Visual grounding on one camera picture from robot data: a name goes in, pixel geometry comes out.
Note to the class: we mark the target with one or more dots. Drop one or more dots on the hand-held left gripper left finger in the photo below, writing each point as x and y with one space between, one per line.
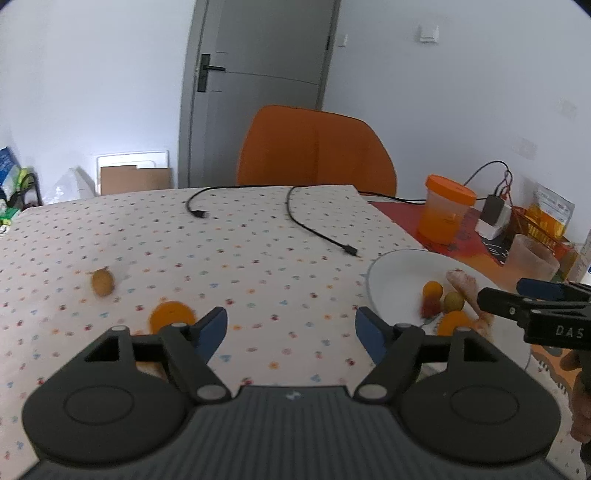
210 330

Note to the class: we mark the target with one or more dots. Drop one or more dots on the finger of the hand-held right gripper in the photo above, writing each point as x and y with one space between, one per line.
542 287
503 303

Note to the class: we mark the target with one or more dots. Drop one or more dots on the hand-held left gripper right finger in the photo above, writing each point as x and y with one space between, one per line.
371 332

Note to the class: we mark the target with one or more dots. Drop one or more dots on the oval bread bun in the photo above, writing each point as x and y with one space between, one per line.
482 326

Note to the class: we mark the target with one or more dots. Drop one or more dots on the medium orange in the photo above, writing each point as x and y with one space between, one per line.
171 316

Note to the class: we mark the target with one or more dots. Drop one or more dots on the long bread roll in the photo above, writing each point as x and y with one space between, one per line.
464 284

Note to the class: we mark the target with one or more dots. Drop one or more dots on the green plum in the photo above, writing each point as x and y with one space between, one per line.
454 301

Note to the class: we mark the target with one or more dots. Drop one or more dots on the large orange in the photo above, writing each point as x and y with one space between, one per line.
452 324

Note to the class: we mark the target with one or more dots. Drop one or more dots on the white plate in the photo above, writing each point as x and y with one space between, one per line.
397 277

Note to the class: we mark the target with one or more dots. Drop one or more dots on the red plum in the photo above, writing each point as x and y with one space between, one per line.
428 308

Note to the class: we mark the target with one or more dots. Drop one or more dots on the small orange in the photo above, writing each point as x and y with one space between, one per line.
433 290

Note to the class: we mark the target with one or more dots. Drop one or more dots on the brown round fruit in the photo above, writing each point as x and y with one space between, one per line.
102 282

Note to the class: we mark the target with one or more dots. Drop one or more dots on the person's right hand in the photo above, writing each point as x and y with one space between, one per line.
581 415

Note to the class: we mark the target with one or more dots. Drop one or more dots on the clear ribbed glass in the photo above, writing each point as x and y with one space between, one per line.
531 258

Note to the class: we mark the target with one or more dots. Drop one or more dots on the white charger base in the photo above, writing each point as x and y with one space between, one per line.
487 230

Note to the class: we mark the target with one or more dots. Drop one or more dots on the yellow snack packet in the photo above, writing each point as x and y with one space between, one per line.
551 212

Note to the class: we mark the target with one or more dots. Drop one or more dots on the dark power adapter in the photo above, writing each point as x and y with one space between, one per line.
493 210

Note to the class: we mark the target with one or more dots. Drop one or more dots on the orange lidded plastic jar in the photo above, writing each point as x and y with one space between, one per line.
443 212

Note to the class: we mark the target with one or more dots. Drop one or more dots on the orange printed table mat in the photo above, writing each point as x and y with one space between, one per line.
401 217

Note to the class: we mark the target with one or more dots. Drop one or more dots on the cardboard sheet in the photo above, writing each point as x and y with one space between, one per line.
134 181

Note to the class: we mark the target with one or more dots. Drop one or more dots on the cardboard box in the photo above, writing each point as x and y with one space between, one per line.
134 157

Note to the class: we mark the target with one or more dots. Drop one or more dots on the orange chair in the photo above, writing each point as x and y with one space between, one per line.
318 147

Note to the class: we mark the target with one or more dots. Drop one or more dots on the clear plastic bag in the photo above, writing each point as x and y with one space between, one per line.
69 184

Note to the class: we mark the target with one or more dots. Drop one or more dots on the green box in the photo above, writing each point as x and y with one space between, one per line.
9 216

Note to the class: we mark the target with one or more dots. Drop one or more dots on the yellow green packet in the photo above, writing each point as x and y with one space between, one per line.
23 177

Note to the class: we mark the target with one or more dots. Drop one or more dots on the blue bag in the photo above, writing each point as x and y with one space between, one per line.
8 168

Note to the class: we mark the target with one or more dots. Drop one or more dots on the grey door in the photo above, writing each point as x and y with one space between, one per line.
263 46

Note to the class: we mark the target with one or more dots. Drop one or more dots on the white light switch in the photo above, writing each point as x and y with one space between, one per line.
428 33

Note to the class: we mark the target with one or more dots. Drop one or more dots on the small white wall switch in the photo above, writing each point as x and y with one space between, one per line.
342 40

